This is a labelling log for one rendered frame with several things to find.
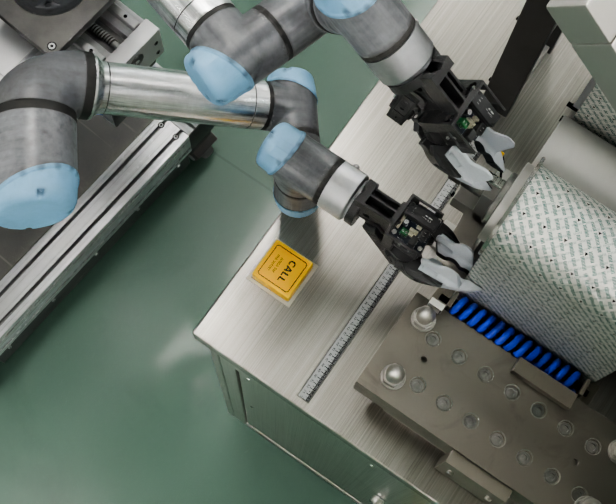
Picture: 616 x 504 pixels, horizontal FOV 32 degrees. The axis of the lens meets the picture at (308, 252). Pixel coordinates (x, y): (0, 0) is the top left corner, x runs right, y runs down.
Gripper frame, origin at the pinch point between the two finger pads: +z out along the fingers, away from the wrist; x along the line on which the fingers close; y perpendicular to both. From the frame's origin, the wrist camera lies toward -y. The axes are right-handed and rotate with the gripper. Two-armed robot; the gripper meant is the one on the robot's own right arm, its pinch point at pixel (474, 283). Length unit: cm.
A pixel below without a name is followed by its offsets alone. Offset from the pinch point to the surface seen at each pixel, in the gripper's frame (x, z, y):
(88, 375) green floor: -37, -62, -109
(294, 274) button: -9.7, -23.5, -16.5
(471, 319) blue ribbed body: -3.2, 2.6, -5.1
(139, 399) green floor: -34, -48, -109
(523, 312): -0.2, 7.7, 1.9
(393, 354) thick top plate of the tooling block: -13.7, -3.9, -5.9
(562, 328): -0.3, 12.9, 5.4
